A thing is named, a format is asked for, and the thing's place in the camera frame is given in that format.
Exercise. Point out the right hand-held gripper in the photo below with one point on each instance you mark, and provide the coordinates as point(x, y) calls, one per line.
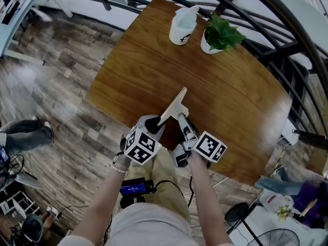
point(208, 146)

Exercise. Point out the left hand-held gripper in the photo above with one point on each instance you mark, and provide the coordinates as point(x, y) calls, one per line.
point(142, 147)

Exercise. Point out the person's right forearm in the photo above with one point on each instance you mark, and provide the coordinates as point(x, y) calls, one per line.
point(207, 193)

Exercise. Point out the person's left forearm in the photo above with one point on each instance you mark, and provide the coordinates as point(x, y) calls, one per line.
point(102, 201)

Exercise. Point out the person's left hand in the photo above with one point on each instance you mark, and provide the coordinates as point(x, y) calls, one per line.
point(123, 160)

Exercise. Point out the black device with blue screen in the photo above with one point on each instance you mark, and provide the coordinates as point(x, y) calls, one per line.
point(133, 188)

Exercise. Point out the white bottle with penguin print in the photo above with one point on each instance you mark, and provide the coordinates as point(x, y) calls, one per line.
point(179, 32)

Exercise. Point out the black standing fan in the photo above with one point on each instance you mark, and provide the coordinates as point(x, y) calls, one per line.
point(237, 211)

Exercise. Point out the green plant in white pot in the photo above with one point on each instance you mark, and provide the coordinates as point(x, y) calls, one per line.
point(223, 35)

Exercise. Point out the person's grey shirt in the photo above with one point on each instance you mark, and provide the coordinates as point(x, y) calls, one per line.
point(153, 227)

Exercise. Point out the black cubby shelf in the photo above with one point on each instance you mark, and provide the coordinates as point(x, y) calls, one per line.
point(287, 86)

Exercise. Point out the white plastic bag red print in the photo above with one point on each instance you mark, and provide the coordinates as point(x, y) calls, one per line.
point(274, 201)

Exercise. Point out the white power strip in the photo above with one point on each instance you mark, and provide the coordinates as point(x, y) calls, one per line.
point(52, 211)

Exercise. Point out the black round stool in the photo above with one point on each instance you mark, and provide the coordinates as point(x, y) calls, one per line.
point(32, 228)

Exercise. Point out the black flat device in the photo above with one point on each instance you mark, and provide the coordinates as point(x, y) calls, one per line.
point(10, 11)

